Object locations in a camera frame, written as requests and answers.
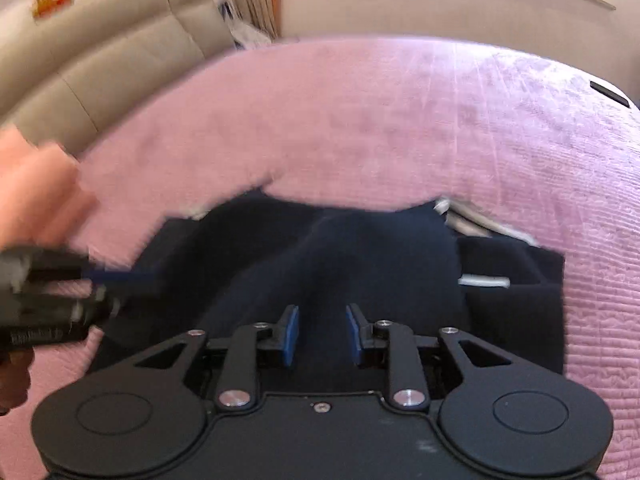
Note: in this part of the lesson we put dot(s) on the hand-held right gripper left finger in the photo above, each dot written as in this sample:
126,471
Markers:
289,335

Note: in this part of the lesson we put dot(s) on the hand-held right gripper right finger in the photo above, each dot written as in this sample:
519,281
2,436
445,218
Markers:
354,335

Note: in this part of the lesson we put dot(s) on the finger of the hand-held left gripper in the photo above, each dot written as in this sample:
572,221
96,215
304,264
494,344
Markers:
125,280
100,307

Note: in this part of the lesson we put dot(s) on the dark navy garment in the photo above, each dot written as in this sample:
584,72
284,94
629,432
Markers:
320,260

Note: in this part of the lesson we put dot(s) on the peach folded blanket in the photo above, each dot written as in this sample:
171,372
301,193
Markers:
40,185

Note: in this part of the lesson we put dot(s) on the pink quilted bedspread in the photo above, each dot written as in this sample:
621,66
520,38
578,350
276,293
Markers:
375,130

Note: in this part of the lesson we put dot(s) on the beige padded headboard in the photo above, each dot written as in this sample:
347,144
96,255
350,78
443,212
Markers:
110,60

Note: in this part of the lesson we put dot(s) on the white bedside item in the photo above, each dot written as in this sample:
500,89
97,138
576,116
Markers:
240,30

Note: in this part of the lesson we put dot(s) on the orange plush toy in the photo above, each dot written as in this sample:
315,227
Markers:
51,4

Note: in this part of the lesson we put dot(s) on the black phone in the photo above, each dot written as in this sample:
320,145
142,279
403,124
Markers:
609,93

